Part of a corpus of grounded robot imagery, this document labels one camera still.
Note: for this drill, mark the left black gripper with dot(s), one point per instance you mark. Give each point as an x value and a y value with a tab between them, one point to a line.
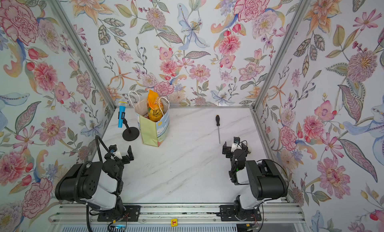
130	156

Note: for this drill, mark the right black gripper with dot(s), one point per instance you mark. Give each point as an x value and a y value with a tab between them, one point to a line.
227	150

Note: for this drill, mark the painted landscape paper bag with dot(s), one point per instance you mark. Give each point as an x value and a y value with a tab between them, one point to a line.
152	133

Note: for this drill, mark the yellow gummy candy bag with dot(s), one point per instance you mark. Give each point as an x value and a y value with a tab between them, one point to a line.
155	106

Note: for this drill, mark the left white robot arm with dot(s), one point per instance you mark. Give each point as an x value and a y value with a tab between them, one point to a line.
97	185

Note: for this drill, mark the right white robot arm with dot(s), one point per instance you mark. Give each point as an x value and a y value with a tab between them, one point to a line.
265	183

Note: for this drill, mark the yellow marker cube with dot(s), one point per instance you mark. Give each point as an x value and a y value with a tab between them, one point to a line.
174	222

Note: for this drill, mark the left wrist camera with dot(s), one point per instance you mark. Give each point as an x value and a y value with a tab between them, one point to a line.
118	155

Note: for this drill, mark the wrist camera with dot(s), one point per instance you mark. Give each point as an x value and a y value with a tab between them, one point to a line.
118	155
235	144

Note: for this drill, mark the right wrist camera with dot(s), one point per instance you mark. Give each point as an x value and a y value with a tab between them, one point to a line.
235	144

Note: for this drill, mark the black handled screwdriver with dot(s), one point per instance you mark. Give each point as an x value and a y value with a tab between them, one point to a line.
217	119

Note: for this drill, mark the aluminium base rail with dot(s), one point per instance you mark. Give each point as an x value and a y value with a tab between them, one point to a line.
206	213

